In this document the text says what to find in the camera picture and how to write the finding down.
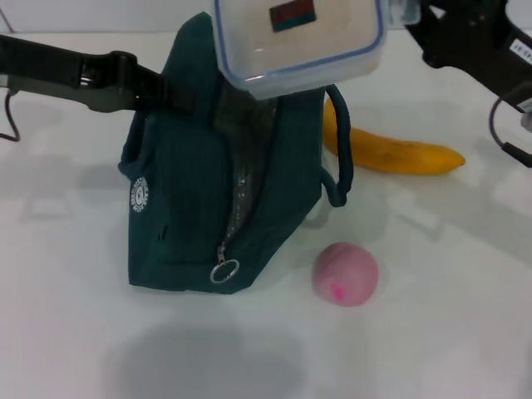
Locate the yellow banana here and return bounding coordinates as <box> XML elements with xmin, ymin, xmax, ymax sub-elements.
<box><xmin>323</xmin><ymin>98</ymin><xmax>466</xmax><ymax>175</ymax></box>

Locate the dark teal insulated lunch bag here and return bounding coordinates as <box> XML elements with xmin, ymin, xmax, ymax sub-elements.
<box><xmin>118</xmin><ymin>12</ymin><xmax>355</xmax><ymax>295</ymax></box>

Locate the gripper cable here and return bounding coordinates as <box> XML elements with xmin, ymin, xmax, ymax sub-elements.
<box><xmin>489</xmin><ymin>81</ymin><xmax>532</xmax><ymax>168</ymax></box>
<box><xmin>0</xmin><ymin>89</ymin><xmax>21</xmax><ymax>142</ymax></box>

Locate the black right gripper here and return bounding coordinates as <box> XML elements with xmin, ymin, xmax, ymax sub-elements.
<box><xmin>405</xmin><ymin>0</ymin><xmax>532</xmax><ymax>101</ymax></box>

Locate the pink peach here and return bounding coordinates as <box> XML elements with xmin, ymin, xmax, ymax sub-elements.
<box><xmin>312</xmin><ymin>241</ymin><xmax>380</xmax><ymax>308</ymax></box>

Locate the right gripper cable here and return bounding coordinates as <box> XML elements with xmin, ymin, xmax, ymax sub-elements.
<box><xmin>489</xmin><ymin>81</ymin><xmax>532</xmax><ymax>168</ymax></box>

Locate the clear food container blue seal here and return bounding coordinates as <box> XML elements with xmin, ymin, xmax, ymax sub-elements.
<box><xmin>214</xmin><ymin>0</ymin><xmax>421</xmax><ymax>100</ymax></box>

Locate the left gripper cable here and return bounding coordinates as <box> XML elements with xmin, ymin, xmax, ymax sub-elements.
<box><xmin>0</xmin><ymin>89</ymin><xmax>21</xmax><ymax>142</ymax></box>

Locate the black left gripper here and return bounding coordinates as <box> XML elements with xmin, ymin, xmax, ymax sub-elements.
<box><xmin>0</xmin><ymin>33</ymin><xmax>199</xmax><ymax>116</ymax></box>

